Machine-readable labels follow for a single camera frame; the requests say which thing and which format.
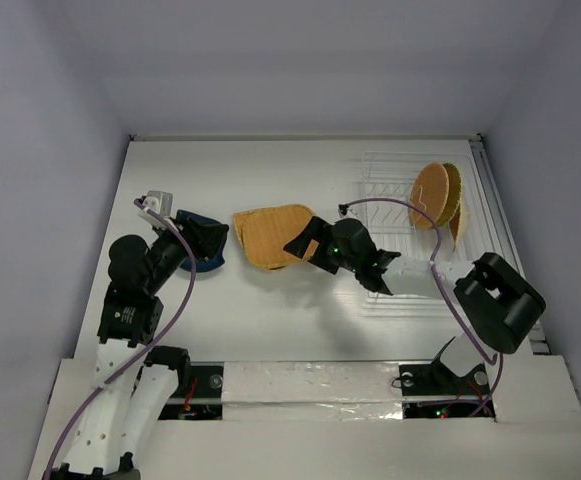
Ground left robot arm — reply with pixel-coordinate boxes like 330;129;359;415
42;212;229;479

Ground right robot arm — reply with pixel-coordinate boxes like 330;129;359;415
285;217;546;396

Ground rounded square woven plate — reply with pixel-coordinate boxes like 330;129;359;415
232;204;317;271

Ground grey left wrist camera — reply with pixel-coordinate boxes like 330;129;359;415
137;190;173;219

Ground round bamboo green-rimmed plate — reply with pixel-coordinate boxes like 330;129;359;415
437;163;463;227

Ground triangular woven orange plate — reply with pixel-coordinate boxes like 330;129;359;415
233;207;290;271

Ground dark blue plate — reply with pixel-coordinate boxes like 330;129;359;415
175;210;229;273

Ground round orange woven plate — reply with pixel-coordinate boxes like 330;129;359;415
410;163;450;227

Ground small orange woven plate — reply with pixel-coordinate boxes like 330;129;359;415
449;198;468;250

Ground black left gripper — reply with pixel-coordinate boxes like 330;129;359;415
145;212;227;291

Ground clear wire dish rack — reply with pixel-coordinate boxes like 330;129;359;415
342;151;503;307

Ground foil covered front bar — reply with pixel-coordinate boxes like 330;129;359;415
221;361;403;422

